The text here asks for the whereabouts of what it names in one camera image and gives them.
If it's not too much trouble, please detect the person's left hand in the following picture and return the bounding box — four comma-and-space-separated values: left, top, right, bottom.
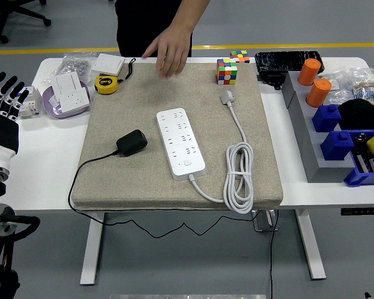
141, 26, 193, 79

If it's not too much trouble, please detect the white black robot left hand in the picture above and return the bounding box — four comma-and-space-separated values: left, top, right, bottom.
0, 71, 30, 169

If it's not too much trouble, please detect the thin black adapter cord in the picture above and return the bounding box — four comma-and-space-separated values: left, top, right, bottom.
67, 151, 258, 239

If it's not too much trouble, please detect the white power strip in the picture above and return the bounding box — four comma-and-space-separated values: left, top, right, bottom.
156, 107, 206, 181

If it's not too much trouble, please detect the black power adapter plug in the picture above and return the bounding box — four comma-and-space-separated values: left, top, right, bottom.
116, 129, 148, 158

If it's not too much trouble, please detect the white circuit breaker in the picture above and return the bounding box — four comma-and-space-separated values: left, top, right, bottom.
17, 86, 43, 120

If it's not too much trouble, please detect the purple bowl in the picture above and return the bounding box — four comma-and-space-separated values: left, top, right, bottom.
42, 80, 91, 120

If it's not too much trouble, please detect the large colourful puzzle cube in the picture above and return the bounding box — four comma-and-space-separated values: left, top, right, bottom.
215, 57, 238, 85

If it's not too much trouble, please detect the white table leg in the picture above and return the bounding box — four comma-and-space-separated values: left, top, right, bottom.
294, 209, 327, 280
79, 211, 105, 286

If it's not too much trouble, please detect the small colourful puzzle cube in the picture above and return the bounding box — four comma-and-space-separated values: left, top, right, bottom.
229, 49, 251, 64

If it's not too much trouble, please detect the round yellow tape measure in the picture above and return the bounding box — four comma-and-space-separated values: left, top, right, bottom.
93, 74, 118, 95

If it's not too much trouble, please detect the black table control panel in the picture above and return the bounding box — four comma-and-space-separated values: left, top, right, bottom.
340, 207, 374, 216

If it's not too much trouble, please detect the clear bag of screws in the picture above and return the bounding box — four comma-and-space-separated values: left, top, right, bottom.
42, 52, 97, 85

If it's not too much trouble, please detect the small black device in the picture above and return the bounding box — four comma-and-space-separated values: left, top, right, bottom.
257, 70, 287, 91

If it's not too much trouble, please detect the black office chair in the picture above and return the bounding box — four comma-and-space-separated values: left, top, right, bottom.
0, 0, 52, 44

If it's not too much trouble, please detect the black glossy tray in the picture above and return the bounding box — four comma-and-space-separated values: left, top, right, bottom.
254, 50, 325, 75

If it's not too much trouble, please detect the blue plastic bin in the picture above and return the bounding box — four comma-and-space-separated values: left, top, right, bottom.
343, 129, 374, 187

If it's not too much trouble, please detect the orange cylinder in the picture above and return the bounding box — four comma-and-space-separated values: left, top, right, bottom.
296, 58, 322, 87
305, 78, 332, 108

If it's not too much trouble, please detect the beige fabric mat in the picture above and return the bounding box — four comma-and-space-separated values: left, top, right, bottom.
72, 62, 284, 211

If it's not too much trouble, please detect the blue block with knob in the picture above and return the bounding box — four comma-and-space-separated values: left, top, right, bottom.
320, 130, 355, 161
311, 103, 342, 133

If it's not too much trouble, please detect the grey stepped block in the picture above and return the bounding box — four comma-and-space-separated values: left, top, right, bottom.
282, 71, 356, 184

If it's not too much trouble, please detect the clear plastic bag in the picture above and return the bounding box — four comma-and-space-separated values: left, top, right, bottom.
319, 70, 355, 105

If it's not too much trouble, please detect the black cloth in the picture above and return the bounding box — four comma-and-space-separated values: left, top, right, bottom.
337, 98, 374, 131

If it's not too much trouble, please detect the clear bag of resistors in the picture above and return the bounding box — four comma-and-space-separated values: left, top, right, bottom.
350, 67, 374, 105

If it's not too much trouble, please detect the black tape measure strap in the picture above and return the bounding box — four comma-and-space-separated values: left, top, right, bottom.
118, 57, 137, 84

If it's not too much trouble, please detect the white flat switch box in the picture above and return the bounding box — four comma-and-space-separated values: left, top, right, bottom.
90, 53, 125, 76

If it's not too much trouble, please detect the white power strip cord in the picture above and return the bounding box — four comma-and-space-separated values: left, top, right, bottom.
188, 90, 255, 215

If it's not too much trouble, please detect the white wall socket panel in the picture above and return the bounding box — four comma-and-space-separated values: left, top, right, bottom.
59, 88, 90, 113

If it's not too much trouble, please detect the white wall switch panel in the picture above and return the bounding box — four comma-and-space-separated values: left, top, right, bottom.
55, 71, 82, 101

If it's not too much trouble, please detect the black hanging cable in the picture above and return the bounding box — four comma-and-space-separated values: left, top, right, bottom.
269, 209, 280, 299

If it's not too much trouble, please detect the metal bracket under table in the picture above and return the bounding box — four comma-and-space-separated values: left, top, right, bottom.
251, 209, 279, 233

